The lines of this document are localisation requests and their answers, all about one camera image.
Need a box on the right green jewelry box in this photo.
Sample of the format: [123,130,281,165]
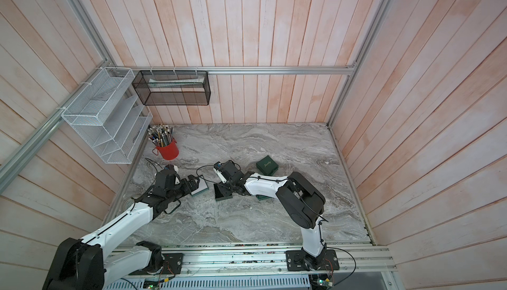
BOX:
[256,155,279,176]

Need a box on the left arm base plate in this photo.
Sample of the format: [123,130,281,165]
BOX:
[129,253,184,275]

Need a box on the pencils bundle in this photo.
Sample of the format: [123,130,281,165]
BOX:
[148,125,174,148]

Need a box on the green jewelry box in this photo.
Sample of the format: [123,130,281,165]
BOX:
[256,155,279,176]
[213,183,232,202]

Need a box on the black mesh basket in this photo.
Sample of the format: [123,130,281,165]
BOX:
[133,70,211,106]

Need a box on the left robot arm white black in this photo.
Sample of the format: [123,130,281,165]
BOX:
[43,165,205,289]

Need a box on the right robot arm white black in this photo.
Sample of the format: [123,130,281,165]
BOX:
[213,160,327,271]

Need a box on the aluminium frame rail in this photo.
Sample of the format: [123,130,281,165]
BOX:
[113,66,355,75]

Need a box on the jewelry box lid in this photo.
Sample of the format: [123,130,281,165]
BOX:
[191,178,209,196]

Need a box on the white wire mesh shelf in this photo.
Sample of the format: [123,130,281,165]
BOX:
[62,67,153,165]

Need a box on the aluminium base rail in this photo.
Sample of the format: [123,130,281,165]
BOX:
[124,243,397,281]

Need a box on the red pencil cup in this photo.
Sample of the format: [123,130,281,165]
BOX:
[152,139,180,161]

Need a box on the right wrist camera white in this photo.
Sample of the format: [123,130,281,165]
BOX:
[213,162,227,184]

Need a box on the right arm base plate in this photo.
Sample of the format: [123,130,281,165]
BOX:
[285,249,339,272]

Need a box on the left green jewelry box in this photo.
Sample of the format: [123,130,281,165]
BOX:
[213,183,232,202]

